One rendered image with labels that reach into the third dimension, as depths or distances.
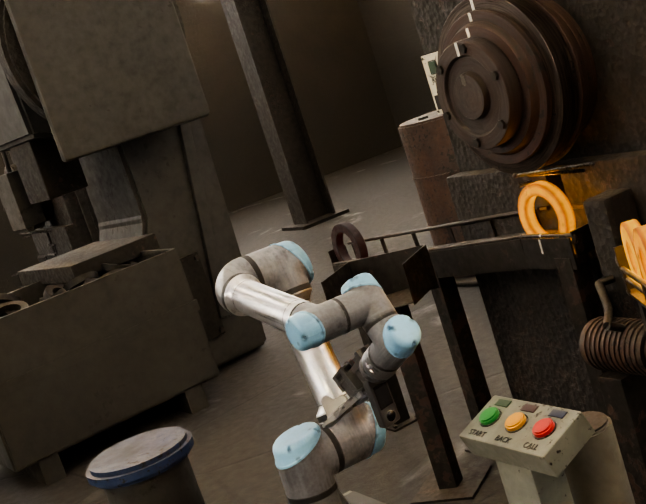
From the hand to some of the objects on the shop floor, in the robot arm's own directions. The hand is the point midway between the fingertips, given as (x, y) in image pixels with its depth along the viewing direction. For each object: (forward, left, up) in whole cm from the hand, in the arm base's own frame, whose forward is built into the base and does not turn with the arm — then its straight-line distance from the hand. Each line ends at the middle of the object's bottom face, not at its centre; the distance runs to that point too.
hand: (349, 414), depth 233 cm
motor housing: (+66, -18, -54) cm, 87 cm away
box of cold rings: (+3, +288, -54) cm, 293 cm away
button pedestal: (+7, -55, -56) cm, 79 cm away
